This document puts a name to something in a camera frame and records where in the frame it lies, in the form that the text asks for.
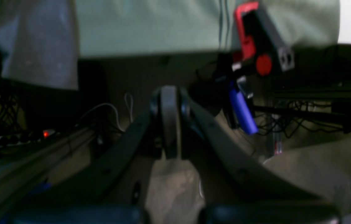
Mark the red black left clamp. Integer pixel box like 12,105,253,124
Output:
233,1,295,77

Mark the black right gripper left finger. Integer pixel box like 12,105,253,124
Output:
8,89,162,224

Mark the grey t-shirt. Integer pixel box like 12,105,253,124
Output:
0,0,79,90

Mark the white thin cable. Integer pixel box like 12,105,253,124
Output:
81,92,134,133

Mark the green table cloth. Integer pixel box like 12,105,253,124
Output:
0,0,341,94

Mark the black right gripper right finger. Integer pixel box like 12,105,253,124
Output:
179,88,341,224

